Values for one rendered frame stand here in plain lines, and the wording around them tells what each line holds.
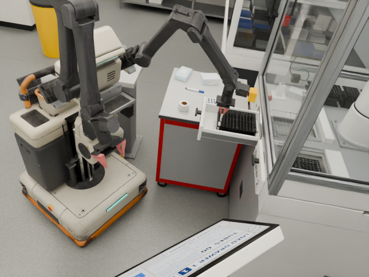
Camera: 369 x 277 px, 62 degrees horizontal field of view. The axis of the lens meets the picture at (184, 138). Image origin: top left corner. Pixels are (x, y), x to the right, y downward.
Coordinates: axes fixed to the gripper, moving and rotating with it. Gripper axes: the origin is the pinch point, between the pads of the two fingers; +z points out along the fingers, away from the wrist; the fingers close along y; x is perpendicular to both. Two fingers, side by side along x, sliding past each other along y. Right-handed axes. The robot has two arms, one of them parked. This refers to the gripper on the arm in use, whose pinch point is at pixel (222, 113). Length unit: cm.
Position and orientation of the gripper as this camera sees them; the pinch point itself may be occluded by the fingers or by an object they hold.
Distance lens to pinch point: 171.8
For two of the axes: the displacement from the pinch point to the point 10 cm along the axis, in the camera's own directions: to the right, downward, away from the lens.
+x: -1.8, 6.6, -7.3
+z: -1.3, 7.2, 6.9
